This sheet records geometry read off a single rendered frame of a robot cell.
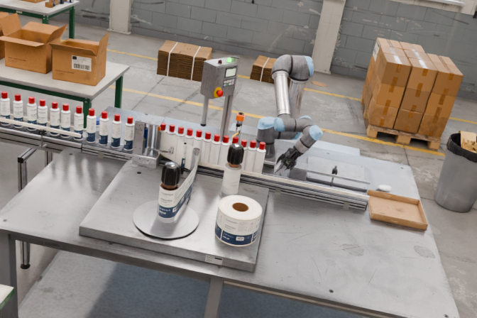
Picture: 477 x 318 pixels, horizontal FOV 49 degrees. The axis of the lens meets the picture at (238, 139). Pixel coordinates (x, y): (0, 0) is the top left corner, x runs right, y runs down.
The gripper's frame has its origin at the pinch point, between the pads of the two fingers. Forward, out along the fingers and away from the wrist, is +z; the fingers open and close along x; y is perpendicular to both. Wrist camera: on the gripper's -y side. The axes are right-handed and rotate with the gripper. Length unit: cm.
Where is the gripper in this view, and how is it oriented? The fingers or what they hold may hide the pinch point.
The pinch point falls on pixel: (276, 171)
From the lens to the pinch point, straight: 298.6
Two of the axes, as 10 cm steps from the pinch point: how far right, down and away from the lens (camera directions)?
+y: -1.4, 4.1, -9.0
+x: 7.8, 6.1, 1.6
